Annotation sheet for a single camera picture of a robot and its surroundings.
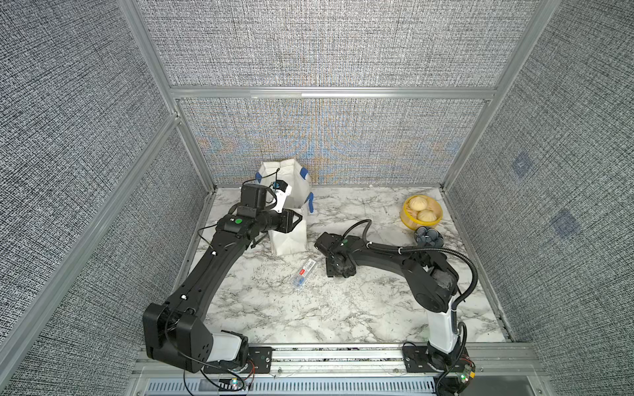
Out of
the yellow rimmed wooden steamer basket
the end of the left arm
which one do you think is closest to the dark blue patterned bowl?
the yellow rimmed wooden steamer basket

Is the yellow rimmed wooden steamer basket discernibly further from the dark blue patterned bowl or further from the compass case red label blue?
the compass case red label blue

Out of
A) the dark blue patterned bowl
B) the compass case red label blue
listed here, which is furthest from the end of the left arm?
the dark blue patterned bowl

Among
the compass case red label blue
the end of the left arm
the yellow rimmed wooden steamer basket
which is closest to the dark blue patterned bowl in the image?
the yellow rimmed wooden steamer basket

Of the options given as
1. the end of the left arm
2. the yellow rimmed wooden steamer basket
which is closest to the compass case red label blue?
the end of the left arm

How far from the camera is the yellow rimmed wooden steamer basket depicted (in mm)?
1025

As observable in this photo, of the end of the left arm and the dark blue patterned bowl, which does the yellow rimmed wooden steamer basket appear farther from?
the end of the left arm

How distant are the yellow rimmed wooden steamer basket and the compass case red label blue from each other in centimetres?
44

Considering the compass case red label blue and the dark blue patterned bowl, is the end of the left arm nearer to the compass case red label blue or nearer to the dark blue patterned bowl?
the compass case red label blue

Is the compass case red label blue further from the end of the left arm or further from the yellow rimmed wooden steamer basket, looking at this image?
the yellow rimmed wooden steamer basket

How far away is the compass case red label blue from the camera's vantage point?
896 mm
